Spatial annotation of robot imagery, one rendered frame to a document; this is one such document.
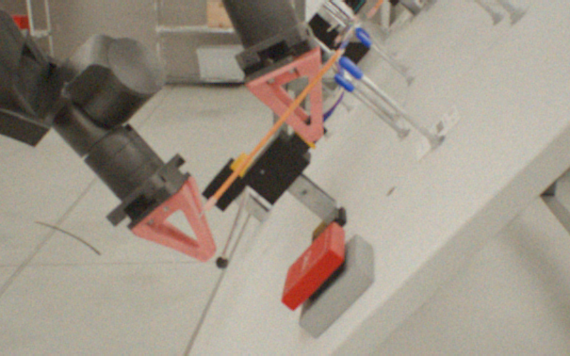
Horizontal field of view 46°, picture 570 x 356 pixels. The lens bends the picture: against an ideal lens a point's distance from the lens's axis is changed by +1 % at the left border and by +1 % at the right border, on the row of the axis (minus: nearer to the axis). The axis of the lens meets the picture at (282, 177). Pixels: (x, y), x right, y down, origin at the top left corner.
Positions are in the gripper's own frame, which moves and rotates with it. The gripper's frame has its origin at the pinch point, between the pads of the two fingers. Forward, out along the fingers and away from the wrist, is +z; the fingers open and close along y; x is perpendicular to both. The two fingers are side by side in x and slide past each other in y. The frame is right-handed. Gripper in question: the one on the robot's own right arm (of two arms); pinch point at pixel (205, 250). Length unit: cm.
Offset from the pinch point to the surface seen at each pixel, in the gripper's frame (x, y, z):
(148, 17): 142, 738, -141
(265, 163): -10.9, -1.9, -3.1
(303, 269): -12.7, -22.3, 1.5
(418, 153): -22.6, -9.6, 3.2
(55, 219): 159, 277, -21
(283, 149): -13.1, -1.9, -3.1
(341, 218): -14.0, -7.3, 4.1
